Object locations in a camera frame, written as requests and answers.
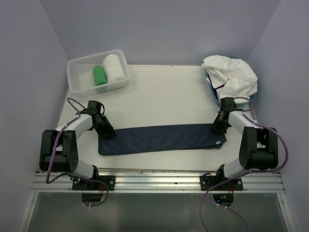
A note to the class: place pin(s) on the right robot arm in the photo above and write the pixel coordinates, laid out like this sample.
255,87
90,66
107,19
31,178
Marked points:
258,148

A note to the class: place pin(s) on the white plastic basket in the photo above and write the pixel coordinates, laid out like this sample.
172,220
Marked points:
80,77

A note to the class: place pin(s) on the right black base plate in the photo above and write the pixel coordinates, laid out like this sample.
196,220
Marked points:
213,183

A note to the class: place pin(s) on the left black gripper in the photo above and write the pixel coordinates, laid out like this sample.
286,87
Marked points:
105,134

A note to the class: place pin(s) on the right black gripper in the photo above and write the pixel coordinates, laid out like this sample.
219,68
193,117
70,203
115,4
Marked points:
219,130

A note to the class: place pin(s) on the teal plastic basin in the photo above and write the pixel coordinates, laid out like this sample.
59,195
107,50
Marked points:
214,91

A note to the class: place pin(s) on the white towel pile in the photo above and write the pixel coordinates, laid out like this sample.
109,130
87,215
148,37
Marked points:
231,77

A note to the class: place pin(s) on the aluminium mounting rail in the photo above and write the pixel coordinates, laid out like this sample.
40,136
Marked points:
132,181

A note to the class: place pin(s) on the green rolled towel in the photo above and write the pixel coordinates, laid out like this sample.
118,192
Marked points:
99,75

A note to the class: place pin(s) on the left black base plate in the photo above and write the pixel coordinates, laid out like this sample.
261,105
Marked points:
104,182

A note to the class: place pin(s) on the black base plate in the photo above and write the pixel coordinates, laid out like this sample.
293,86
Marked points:
213,183
104,182

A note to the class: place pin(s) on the white rolled towel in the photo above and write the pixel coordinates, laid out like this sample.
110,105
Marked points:
113,68

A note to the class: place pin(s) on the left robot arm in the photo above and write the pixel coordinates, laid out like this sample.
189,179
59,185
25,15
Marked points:
59,151

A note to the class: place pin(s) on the dark blue towel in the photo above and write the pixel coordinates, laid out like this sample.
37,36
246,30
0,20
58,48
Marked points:
160,138

